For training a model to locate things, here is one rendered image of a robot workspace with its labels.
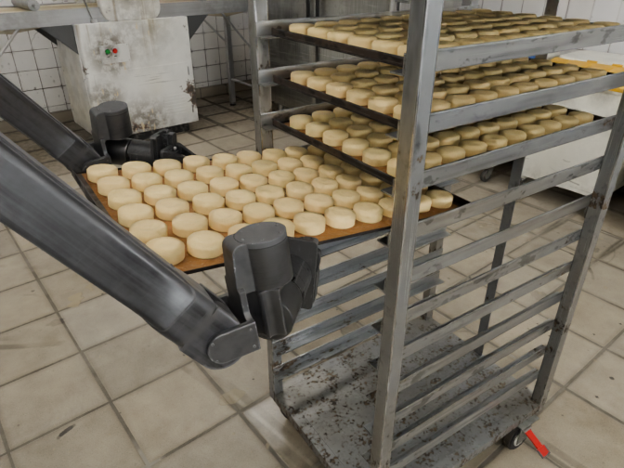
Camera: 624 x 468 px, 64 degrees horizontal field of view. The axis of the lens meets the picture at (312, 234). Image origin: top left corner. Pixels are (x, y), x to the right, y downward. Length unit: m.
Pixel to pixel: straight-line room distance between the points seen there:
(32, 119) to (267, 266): 0.60
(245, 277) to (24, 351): 1.68
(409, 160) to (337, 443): 0.89
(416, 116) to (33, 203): 0.48
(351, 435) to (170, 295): 1.00
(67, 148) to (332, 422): 0.96
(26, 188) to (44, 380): 1.57
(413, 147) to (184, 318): 0.40
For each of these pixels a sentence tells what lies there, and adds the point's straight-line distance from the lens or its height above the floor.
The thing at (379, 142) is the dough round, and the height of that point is 0.97.
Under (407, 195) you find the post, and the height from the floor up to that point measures 0.96.
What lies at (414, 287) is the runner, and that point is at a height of 0.32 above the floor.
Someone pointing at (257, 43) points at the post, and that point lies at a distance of 1.07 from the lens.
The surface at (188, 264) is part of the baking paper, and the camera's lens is 0.67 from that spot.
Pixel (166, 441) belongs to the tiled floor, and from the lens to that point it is 1.68.
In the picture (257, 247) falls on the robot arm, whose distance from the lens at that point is 0.52.
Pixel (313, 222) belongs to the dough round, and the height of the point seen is 0.92.
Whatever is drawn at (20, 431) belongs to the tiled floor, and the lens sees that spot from 1.87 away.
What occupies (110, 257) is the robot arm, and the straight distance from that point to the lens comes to 0.49.
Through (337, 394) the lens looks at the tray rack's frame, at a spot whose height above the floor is 0.15.
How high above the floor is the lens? 1.27
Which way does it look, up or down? 29 degrees down
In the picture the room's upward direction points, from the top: straight up
